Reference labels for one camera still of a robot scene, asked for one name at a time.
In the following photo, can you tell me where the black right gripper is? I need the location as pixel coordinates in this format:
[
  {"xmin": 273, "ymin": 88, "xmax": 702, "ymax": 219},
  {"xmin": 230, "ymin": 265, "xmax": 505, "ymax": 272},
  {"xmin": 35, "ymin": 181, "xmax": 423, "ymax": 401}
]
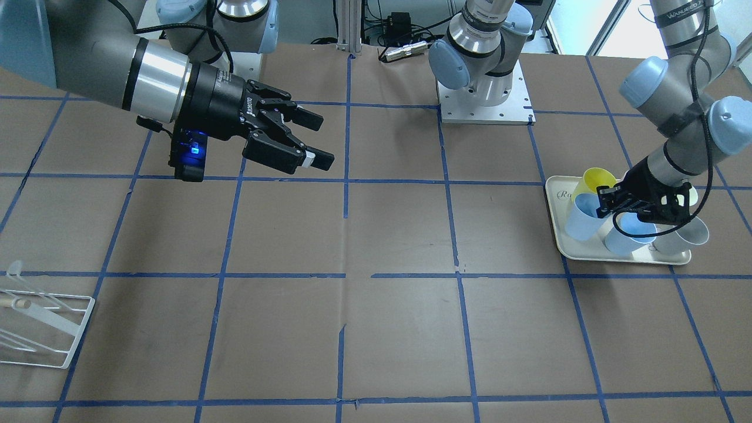
[{"xmin": 181, "ymin": 62, "xmax": 335, "ymax": 174}]

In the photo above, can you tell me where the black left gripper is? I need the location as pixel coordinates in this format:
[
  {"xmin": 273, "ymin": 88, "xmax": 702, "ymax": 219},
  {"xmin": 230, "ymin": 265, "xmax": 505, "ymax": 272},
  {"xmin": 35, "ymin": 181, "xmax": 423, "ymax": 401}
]
[{"xmin": 596, "ymin": 155, "xmax": 694, "ymax": 224}]

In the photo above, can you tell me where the light blue ikea cup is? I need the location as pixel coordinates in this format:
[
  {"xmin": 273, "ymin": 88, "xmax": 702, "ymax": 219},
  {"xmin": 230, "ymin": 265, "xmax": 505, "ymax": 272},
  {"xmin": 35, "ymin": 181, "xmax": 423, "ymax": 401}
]
[{"xmin": 565, "ymin": 193, "xmax": 605, "ymax": 241}]

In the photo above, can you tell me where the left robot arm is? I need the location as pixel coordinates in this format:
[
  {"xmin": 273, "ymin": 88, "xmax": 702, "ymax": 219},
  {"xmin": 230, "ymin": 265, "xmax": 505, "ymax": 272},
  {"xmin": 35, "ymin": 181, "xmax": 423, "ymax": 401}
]
[{"xmin": 429, "ymin": 1, "xmax": 750, "ymax": 226}]

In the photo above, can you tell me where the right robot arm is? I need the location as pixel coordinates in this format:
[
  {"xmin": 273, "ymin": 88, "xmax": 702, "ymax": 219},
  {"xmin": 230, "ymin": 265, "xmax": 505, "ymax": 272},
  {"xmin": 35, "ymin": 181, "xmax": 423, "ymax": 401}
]
[{"xmin": 2, "ymin": 1, "xmax": 335, "ymax": 182}]

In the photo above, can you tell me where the yellow plastic cup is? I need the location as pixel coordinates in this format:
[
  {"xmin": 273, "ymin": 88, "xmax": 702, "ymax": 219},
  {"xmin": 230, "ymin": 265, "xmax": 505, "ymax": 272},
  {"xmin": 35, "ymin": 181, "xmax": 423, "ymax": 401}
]
[{"xmin": 571, "ymin": 167, "xmax": 617, "ymax": 203}]

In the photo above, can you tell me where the cream white plastic cup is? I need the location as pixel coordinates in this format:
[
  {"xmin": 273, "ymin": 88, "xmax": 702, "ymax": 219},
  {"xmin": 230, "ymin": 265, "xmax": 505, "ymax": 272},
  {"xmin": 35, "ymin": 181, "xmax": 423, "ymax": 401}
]
[{"xmin": 686, "ymin": 184, "xmax": 699, "ymax": 207}]

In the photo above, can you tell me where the grey plastic cup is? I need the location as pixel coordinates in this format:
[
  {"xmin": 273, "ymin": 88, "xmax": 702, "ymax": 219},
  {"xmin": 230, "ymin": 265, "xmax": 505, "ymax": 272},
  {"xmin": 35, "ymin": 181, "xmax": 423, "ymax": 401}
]
[{"xmin": 653, "ymin": 217, "xmax": 710, "ymax": 255}]

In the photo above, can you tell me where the cream plastic tray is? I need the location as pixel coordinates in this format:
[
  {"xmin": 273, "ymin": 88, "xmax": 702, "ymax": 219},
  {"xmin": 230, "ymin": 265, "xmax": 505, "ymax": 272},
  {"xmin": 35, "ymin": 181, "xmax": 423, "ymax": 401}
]
[{"xmin": 545, "ymin": 175, "xmax": 692, "ymax": 266}]

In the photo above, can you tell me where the black power adapter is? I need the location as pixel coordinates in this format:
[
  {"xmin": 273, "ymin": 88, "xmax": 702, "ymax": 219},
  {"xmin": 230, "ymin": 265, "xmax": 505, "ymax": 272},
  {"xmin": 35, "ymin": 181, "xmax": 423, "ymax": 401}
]
[{"xmin": 384, "ymin": 12, "xmax": 412, "ymax": 46}]

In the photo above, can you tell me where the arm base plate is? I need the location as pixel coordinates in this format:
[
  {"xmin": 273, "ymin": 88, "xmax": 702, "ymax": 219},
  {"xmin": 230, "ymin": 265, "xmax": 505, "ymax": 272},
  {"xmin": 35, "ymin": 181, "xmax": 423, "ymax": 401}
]
[
  {"xmin": 212, "ymin": 52, "xmax": 263, "ymax": 80},
  {"xmin": 436, "ymin": 62, "xmax": 536, "ymax": 125}
]

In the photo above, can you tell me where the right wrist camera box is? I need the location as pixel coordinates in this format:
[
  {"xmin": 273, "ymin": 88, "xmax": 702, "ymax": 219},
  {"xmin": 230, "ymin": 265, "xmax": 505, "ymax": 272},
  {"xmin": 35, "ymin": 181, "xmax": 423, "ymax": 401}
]
[{"xmin": 167, "ymin": 127, "xmax": 209, "ymax": 182}]

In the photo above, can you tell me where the aluminium frame post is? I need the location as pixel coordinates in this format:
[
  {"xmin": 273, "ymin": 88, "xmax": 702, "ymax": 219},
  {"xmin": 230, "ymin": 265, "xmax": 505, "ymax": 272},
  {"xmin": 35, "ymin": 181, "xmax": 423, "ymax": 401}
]
[{"xmin": 335, "ymin": 1, "xmax": 364, "ymax": 56}]

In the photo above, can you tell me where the white wire cup rack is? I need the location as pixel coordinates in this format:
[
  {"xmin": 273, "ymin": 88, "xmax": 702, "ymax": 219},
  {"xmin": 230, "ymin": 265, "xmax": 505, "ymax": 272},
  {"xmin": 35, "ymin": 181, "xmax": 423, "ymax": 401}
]
[{"xmin": 1, "ymin": 260, "xmax": 96, "ymax": 370}]

